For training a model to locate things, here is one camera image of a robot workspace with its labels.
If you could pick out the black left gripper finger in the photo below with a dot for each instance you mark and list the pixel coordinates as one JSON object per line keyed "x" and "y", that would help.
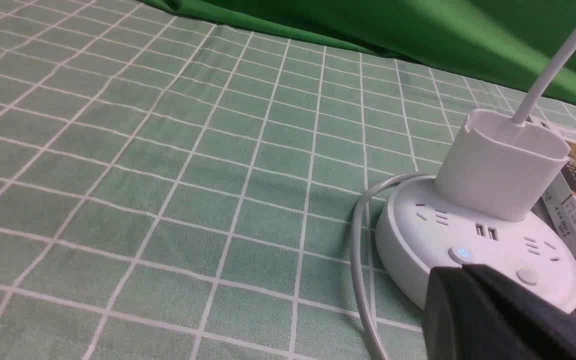
{"x": 477, "y": 313}

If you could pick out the white round desk lamp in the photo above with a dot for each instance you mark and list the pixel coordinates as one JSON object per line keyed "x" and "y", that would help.
{"x": 477, "y": 208}

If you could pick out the green backdrop cloth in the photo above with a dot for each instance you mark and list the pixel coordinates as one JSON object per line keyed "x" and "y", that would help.
{"x": 504, "y": 42}

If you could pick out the green checked tablecloth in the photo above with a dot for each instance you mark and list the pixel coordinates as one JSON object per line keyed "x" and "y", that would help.
{"x": 174, "y": 189}

